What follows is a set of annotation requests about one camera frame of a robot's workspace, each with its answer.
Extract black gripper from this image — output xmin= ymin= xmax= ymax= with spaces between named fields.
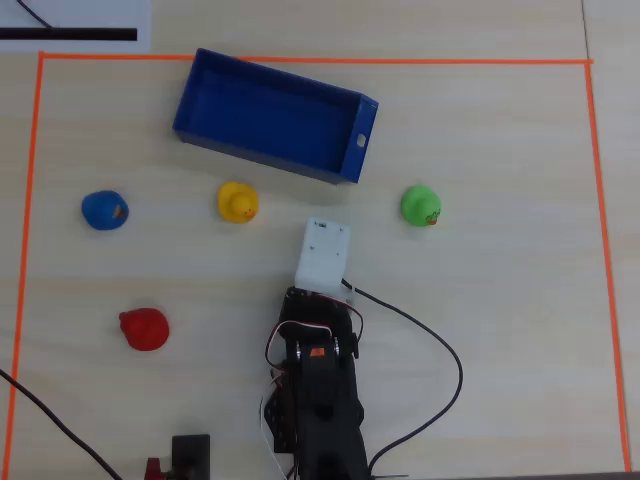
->
xmin=280 ymin=286 xmax=362 ymax=359

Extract yellow rubber duck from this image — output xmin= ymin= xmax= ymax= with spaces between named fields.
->
xmin=217 ymin=181 xmax=260 ymax=224

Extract green rubber duck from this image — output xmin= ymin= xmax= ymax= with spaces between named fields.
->
xmin=400 ymin=184 xmax=443 ymax=228

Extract red rubber duck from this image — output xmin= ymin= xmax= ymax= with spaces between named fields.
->
xmin=118 ymin=307 xmax=170 ymax=352

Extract blue rectangular plastic box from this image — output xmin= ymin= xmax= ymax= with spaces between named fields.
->
xmin=172 ymin=47 xmax=380 ymax=186

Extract blue rubber duck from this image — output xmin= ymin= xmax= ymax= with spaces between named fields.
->
xmin=81 ymin=189 xmax=130 ymax=232

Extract black table clamp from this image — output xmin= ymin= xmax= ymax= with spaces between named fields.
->
xmin=169 ymin=433 xmax=212 ymax=480

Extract orange tape strip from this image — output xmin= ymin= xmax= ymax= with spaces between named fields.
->
xmin=38 ymin=51 xmax=595 ymax=67
xmin=1 ymin=52 xmax=48 ymax=480
xmin=583 ymin=59 xmax=633 ymax=474

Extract black flat bar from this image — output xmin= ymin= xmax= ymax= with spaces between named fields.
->
xmin=0 ymin=27 xmax=139 ymax=42

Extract red white servo wire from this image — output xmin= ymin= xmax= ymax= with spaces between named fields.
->
xmin=264 ymin=302 xmax=366 ymax=374
xmin=258 ymin=372 xmax=297 ymax=480

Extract black camera cable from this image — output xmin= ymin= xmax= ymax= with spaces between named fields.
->
xmin=340 ymin=277 xmax=465 ymax=477

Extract long black cable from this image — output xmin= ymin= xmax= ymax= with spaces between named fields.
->
xmin=0 ymin=369 xmax=124 ymax=480

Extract thin black cable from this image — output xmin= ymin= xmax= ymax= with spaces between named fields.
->
xmin=16 ymin=0 xmax=60 ymax=31

